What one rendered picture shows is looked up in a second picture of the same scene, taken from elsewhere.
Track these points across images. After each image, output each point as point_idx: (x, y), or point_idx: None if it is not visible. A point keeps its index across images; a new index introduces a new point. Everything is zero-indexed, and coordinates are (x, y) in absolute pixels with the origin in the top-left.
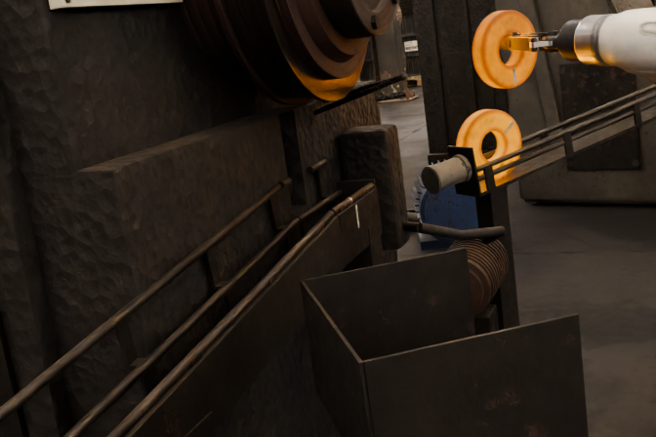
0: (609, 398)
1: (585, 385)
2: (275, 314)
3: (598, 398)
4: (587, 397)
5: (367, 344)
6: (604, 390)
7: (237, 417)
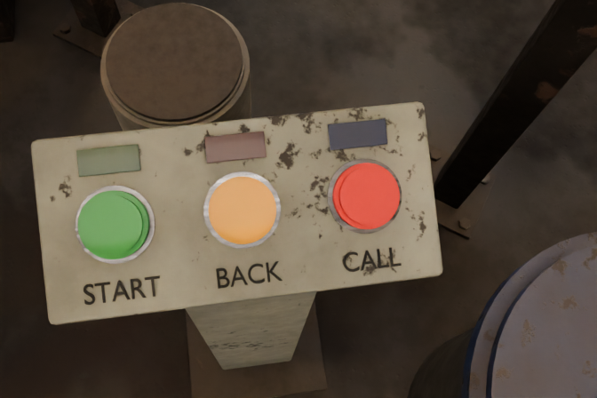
0: (266, 105)
1: (299, 68)
2: None
3: (263, 91)
4: (262, 76)
5: None
6: (290, 95)
7: None
